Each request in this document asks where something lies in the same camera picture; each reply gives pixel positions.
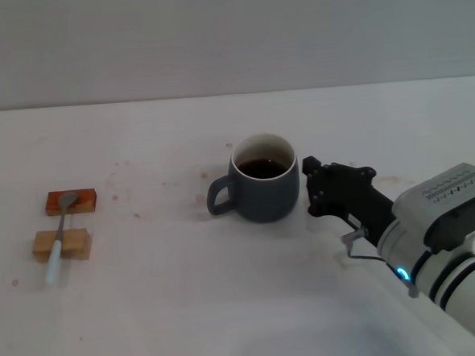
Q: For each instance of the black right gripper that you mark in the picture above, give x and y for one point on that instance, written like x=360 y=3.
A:
x=364 y=206

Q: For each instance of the reddish brown wooden block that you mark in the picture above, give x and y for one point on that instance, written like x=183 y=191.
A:
x=86 y=199

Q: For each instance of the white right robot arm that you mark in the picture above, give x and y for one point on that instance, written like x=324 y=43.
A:
x=470 y=293

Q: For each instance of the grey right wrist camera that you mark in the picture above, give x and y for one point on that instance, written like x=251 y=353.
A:
x=441 y=210

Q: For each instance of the light tan wooden block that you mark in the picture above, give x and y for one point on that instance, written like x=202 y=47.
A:
x=78 y=242

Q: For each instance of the dark grey ceramic cup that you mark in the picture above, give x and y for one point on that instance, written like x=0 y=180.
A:
x=263 y=196

